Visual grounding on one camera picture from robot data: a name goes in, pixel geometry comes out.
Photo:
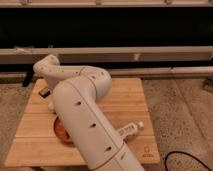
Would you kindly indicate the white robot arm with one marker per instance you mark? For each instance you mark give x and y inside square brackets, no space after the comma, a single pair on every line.
[75,91]

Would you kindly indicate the wooden table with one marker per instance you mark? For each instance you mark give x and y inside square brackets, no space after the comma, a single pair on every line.
[35,143]

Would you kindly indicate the white plastic bottle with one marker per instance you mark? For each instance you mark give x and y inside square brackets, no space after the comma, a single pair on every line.
[130,130]

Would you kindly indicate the orange bowl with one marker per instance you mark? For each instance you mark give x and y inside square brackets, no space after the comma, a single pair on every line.
[60,132]

